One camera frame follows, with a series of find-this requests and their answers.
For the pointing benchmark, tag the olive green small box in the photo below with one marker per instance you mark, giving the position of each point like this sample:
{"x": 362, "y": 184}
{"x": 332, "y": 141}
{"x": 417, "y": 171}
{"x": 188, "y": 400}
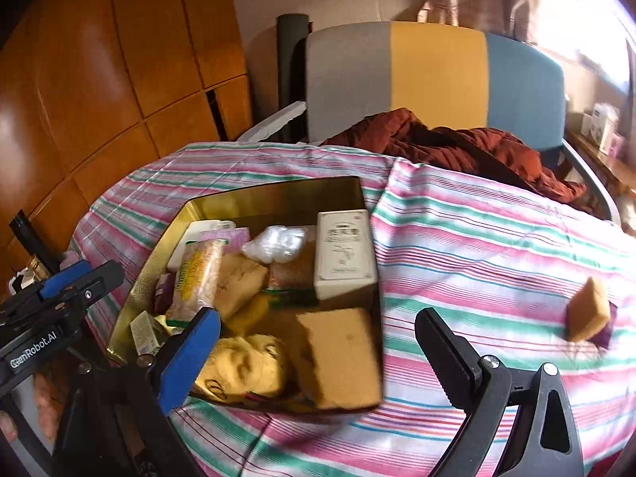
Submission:
{"x": 146, "y": 332}

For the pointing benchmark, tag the pink small box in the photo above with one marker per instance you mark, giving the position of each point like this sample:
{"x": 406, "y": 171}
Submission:
{"x": 618, "y": 148}

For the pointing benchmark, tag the yellow printed pouch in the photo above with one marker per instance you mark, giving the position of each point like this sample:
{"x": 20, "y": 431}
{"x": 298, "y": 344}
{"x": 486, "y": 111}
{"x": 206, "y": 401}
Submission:
{"x": 248, "y": 367}

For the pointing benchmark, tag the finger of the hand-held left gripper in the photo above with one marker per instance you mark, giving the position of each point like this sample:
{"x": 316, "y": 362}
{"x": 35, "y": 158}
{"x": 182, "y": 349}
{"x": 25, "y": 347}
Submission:
{"x": 92, "y": 288}
{"x": 64, "y": 279}

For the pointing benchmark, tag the pink packet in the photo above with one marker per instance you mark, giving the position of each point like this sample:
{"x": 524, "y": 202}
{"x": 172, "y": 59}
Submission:
{"x": 226, "y": 232}

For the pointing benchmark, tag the window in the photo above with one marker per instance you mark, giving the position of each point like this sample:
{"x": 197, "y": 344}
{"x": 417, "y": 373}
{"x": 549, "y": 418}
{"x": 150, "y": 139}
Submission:
{"x": 586, "y": 20}

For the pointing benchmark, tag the yellow green snack packet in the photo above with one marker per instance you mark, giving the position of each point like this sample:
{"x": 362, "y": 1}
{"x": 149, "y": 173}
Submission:
{"x": 196, "y": 278}

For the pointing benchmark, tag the cream cardboard box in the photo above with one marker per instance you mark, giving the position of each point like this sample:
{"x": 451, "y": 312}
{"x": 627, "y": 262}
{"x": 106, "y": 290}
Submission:
{"x": 345, "y": 253}

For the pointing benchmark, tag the wooden wardrobe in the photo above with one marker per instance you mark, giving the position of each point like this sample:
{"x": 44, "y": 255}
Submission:
{"x": 124, "y": 59}

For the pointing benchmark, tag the grey yellow blue chair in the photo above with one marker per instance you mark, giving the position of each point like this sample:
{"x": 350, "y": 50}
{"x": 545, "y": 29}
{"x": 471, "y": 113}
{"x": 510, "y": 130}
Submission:
{"x": 437, "y": 74}

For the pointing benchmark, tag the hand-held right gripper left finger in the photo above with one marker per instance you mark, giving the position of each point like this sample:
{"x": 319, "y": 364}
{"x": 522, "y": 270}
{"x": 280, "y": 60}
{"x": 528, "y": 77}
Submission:
{"x": 191, "y": 353}

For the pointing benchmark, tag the tan paper packet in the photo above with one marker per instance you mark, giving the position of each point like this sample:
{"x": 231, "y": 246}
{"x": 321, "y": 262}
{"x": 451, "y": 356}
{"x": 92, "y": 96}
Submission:
{"x": 243, "y": 278}

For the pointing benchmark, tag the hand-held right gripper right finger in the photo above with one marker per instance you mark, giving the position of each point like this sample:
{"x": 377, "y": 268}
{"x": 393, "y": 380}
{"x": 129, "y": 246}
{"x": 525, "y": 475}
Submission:
{"x": 442, "y": 355}

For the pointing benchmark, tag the black rolled mat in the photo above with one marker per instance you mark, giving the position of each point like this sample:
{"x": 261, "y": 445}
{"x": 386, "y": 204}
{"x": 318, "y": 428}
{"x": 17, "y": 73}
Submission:
{"x": 290, "y": 59}

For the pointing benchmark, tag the yellow sponge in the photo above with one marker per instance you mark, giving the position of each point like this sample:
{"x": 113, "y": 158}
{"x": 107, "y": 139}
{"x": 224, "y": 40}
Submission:
{"x": 589, "y": 310}
{"x": 340, "y": 357}

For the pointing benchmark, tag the red-brown jacket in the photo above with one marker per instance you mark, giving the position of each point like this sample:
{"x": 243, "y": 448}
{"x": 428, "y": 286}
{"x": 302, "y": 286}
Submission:
{"x": 472, "y": 154}

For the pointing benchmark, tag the white plastic bag ball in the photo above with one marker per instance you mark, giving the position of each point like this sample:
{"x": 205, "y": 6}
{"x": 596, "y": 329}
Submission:
{"x": 276, "y": 243}

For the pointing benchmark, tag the wooden desk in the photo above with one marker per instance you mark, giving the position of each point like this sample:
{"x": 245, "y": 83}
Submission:
{"x": 611, "y": 171}

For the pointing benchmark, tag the black pole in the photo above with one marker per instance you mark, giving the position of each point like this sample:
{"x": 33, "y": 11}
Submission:
{"x": 27, "y": 238}

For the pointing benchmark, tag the gold tin box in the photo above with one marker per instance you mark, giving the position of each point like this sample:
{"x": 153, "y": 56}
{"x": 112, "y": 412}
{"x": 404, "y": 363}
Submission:
{"x": 278, "y": 198}

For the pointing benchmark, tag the person's left hand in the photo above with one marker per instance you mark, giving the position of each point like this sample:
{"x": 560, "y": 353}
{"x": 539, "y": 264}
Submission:
{"x": 44, "y": 407}

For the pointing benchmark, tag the striped bedsheet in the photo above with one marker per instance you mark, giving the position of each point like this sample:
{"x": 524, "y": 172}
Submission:
{"x": 472, "y": 258}

